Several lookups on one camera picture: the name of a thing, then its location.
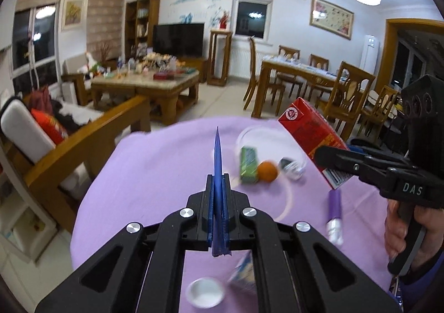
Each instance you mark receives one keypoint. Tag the small white cup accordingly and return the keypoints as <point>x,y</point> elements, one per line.
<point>204,294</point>

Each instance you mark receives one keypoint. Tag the person's right forearm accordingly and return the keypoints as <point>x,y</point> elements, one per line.
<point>426,285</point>

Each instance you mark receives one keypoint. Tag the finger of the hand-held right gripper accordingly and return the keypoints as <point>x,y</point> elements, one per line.
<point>380,154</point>
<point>333,158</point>

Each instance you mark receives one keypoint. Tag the framed sunflower painting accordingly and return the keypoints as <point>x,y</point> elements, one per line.
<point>73,13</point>

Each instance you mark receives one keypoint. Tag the person's right hand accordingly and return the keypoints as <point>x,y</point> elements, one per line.
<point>393,229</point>

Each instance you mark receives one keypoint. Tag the purple tube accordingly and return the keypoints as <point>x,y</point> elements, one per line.
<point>334,205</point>

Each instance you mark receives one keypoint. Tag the white air purifier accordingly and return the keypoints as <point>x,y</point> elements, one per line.
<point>70,93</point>

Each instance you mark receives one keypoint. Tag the wooden sofa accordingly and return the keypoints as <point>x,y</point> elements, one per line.
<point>104,129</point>

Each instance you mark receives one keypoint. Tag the white framed window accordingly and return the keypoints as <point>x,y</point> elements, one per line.
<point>251,18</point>

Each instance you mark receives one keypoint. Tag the small green box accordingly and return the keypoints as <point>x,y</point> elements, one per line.
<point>249,164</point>

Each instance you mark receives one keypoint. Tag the wooden television cabinet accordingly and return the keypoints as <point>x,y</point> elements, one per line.
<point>194,67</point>

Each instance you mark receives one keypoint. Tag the wooden door frame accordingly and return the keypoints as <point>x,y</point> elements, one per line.
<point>390,56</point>

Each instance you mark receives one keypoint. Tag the white shelf unit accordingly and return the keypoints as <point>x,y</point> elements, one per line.
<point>20,226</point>

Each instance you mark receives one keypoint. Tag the wooden armchair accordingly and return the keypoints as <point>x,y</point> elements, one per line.
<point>74,67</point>

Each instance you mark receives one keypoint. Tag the white standing air conditioner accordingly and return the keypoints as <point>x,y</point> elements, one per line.
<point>369,53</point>

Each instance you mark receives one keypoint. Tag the purple printed tablecloth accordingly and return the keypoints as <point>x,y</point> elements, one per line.
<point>156,178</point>

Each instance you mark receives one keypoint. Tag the red drink carton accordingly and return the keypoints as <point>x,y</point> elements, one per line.
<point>312,129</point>

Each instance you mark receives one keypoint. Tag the wooden dining chair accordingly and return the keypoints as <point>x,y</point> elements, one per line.
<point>252,56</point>
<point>381,101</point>
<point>289,51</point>
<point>347,91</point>
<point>319,60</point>

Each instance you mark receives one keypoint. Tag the beige patterned window blind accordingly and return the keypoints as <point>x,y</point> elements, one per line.
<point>105,18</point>

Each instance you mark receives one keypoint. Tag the wooden coffee table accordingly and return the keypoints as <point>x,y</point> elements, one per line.
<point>166,86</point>

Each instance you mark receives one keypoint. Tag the wooden bookshelf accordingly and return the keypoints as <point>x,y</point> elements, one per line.
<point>154,11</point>

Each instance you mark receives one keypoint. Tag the red embroidered cushion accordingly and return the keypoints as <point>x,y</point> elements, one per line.
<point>50,126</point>

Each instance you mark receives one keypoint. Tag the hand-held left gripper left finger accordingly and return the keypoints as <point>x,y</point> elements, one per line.
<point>214,202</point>

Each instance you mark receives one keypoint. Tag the orange fruit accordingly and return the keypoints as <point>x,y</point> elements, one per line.
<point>267,171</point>

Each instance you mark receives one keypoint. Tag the black flat television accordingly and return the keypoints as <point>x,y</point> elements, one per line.
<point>178,39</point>

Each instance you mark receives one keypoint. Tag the framed floral painting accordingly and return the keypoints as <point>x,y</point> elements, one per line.
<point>331,16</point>

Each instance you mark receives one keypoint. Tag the red flower vase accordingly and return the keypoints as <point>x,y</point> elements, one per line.
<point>223,23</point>

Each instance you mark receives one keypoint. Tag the white sofa cushion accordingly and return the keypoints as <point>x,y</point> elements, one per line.
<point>24,126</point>

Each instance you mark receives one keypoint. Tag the white wall radiator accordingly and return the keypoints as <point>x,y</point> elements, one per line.
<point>239,63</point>

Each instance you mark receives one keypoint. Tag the wooden dining table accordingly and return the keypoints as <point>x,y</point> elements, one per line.
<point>267,72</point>

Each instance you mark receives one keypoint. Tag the balcony window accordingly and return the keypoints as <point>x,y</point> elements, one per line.
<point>45,42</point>

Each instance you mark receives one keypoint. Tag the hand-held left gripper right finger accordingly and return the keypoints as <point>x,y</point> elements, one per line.
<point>223,202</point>

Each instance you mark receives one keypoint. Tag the white goose plush toy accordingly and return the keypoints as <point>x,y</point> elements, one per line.
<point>91,61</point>

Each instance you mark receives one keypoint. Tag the flat red box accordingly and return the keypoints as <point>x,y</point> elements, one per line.
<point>163,75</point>

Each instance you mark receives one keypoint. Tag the dark clothes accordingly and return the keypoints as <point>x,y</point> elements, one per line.
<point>69,115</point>

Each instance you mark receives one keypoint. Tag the tall wooden stand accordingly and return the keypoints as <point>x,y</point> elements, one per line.
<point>220,33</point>

